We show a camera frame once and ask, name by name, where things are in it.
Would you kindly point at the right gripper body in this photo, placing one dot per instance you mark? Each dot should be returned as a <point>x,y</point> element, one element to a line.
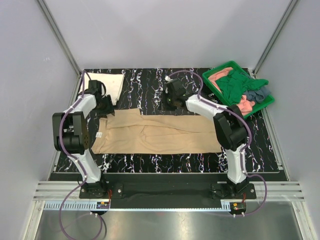
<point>173,97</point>

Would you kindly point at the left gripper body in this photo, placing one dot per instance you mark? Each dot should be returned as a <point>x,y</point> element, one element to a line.
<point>100,106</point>

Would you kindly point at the beige t-shirt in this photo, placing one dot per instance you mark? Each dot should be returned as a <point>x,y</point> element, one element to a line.
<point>130,132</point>

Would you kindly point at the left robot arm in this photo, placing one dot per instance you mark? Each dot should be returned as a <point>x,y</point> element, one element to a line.
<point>70,133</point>

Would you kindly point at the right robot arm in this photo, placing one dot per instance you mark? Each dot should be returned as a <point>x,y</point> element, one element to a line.
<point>230,126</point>

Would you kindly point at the folded white t-shirt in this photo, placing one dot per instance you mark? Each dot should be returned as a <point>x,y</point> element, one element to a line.
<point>113,83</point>

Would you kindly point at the green t-shirt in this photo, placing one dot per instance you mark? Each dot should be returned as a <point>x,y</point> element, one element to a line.
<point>236,83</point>

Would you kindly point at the pink t-shirt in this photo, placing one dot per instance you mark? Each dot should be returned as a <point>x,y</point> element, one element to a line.
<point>245,106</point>

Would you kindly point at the grey t-shirt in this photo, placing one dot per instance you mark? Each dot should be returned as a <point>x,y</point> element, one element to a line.
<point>257,96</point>

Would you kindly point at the green plastic bin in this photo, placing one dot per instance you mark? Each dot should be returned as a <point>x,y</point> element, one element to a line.
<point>269,99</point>

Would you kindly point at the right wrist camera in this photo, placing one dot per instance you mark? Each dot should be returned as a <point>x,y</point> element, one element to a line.
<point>174,86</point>

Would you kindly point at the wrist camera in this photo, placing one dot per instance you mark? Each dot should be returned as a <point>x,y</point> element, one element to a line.
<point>96,87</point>
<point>174,86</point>

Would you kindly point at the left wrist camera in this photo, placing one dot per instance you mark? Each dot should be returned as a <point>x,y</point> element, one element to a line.
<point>96,87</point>

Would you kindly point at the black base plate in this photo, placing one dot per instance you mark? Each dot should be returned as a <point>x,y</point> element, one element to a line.
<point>174,187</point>

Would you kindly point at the left aluminium frame post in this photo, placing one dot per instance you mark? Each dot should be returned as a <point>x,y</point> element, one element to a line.
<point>58,35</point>

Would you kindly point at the aluminium frame post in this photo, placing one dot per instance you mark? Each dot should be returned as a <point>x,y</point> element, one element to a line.
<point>276,33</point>
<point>58,35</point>

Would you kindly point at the white slotted cable duct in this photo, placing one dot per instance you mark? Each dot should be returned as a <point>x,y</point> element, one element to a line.
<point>211,206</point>

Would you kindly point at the right aluminium frame post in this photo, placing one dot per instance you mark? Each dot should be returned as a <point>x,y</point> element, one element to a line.
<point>276,33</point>

